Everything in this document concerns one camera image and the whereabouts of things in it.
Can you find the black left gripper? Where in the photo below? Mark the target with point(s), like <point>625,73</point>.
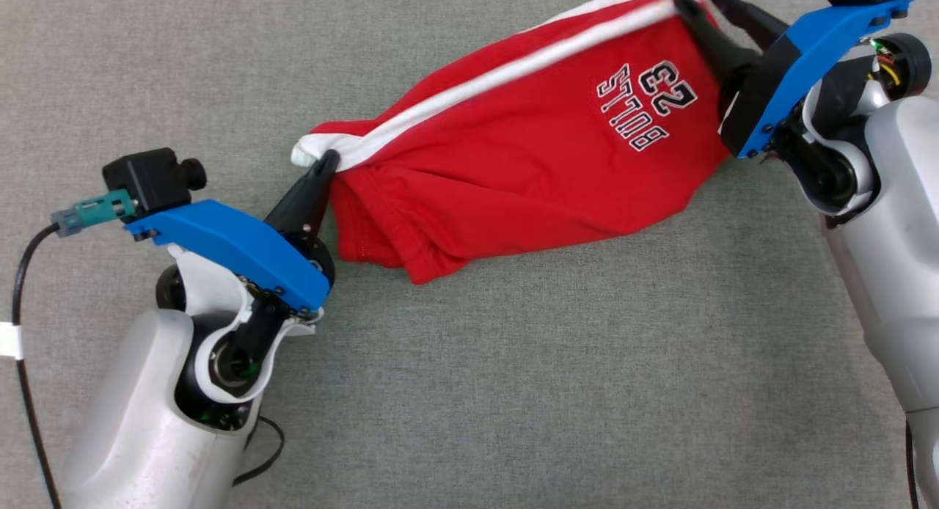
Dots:
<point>319,252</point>

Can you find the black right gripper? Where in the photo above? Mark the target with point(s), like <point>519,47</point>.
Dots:
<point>752,105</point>

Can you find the red Bulls basketball garment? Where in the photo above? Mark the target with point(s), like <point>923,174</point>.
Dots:
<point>513,164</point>

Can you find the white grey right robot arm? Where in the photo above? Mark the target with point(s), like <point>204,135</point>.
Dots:
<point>895,237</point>

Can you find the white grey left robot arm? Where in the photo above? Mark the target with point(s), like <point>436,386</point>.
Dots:
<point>132,436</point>

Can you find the blue right camera bracket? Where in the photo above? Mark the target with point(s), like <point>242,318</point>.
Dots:
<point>807,54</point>

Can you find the blue camera bracket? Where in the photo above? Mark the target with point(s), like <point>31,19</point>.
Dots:
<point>235,245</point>
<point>807,54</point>

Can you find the blue left camera bracket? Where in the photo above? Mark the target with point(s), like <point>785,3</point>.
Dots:
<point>235,245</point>

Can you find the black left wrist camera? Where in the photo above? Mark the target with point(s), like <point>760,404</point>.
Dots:
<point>147,179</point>

